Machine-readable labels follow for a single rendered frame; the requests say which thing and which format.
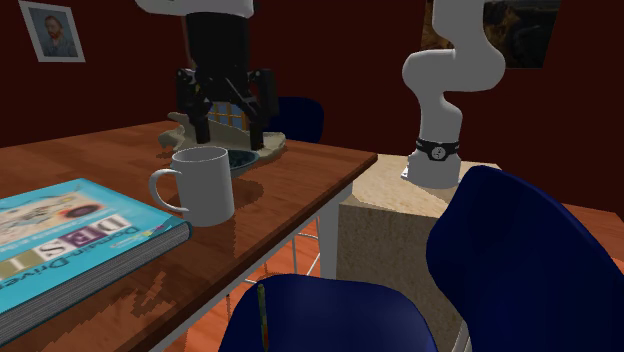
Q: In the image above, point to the yellow and red pen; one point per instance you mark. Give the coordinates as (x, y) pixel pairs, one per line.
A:
(262, 317)

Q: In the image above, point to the dark blue bowl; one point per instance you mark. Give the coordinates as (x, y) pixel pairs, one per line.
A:
(246, 158)

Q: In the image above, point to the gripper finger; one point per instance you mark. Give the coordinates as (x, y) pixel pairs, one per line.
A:
(201, 117)
(263, 97)

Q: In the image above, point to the white mug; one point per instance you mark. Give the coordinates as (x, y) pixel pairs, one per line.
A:
(204, 190)

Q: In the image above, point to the framed portrait wall picture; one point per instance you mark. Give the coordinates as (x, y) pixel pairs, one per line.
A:
(54, 31)

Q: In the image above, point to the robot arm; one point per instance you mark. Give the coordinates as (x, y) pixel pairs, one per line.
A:
(441, 122)

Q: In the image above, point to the dark blue chair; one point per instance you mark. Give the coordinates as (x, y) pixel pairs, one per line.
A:
(302, 119)
(526, 263)
(341, 317)

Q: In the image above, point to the beige robot stand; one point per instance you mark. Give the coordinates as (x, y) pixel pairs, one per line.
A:
(385, 234)

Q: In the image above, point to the wooden table with white legs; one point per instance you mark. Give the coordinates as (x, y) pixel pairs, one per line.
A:
(292, 185)

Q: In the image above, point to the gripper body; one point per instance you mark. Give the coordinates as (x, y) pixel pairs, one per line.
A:
(218, 46)

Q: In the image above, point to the teal hardcover book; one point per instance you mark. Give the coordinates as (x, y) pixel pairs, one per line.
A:
(73, 244)

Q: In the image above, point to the dark landscape wall picture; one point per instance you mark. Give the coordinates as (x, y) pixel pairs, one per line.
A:
(524, 34)

